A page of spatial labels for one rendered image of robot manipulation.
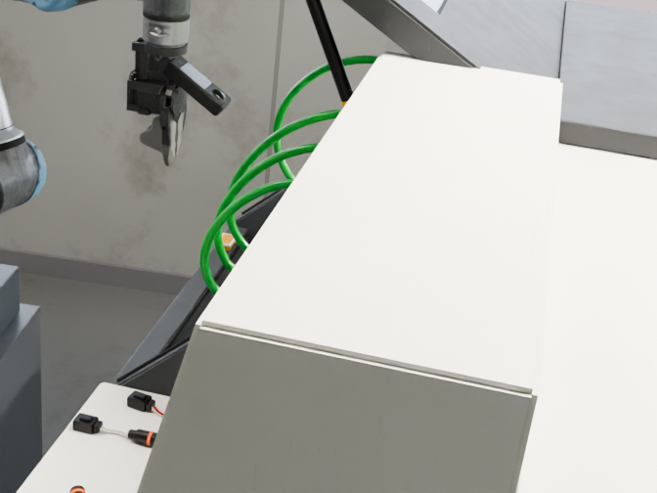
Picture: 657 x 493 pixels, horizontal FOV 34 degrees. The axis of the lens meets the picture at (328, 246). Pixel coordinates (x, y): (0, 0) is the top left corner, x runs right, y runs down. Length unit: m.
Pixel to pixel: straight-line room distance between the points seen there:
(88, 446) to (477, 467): 0.90
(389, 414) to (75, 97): 3.08
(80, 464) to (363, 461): 0.82
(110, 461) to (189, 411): 0.77
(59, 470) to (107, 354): 2.06
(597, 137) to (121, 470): 0.75
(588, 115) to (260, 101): 2.27
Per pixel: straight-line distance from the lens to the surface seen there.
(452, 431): 0.69
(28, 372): 2.21
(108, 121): 3.69
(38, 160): 2.10
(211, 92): 1.77
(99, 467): 1.49
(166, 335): 1.82
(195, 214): 3.73
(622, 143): 1.34
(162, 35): 1.75
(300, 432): 0.71
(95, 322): 3.70
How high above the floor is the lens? 1.90
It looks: 26 degrees down
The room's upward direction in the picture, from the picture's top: 7 degrees clockwise
